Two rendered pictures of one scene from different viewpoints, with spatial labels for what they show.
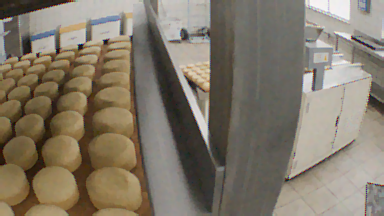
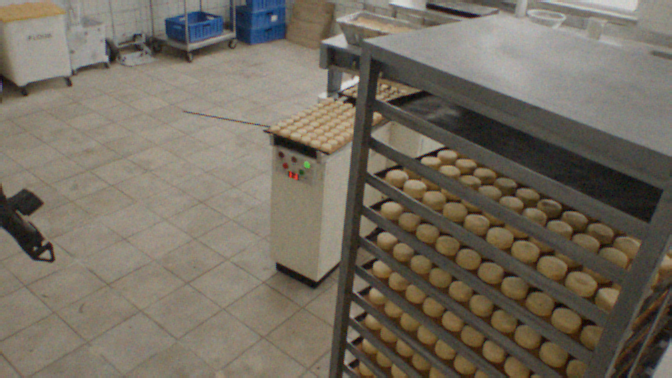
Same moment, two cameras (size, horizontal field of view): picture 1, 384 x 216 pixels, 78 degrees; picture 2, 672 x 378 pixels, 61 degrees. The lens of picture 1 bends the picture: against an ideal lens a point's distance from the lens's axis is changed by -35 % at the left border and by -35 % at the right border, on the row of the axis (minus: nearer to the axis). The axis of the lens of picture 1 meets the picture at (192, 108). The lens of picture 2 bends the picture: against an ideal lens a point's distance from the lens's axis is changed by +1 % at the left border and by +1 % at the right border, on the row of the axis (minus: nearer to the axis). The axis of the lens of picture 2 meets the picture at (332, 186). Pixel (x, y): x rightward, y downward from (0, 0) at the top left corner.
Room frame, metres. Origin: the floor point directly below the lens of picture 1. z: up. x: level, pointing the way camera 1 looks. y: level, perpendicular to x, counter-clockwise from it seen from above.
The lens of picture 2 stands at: (-0.30, 1.19, 2.14)
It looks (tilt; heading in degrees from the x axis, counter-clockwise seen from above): 31 degrees down; 328
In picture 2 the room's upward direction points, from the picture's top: 5 degrees clockwise
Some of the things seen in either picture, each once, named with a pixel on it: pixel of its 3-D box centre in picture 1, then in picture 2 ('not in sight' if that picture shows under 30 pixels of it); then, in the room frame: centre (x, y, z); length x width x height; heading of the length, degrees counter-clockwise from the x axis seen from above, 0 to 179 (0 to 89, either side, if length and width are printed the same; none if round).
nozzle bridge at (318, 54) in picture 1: (291, 52); (383, 77); (2.30, -0.76, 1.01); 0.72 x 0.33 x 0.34; 27
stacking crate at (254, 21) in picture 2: not in sight; (258, 14); (6.40, -1.74, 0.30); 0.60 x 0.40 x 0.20; 111
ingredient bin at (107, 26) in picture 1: (104, 35); not in sight; (5.33, 1.54, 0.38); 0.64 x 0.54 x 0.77; 20
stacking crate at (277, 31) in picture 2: not in sight; (258, 30); (6.40, -1.74, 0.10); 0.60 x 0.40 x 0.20; 109
